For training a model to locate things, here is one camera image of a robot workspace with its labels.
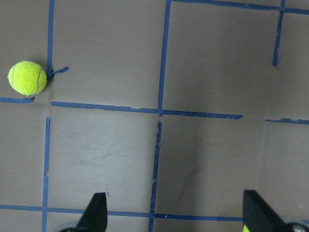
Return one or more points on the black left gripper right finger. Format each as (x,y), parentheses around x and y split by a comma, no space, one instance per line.
(258,216)

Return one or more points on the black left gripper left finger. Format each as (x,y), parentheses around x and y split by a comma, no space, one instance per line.
(94,219)

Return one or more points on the tennis ball far left side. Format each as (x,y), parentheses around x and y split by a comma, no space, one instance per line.
(245,229)

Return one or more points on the tennis ball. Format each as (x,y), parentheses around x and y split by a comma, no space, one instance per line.
(245,229)
(27,78)

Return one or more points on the tennis ball front centre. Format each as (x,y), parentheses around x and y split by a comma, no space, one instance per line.
(27,78)

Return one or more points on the brown paper table mat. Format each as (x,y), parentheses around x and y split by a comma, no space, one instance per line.
(171,108)

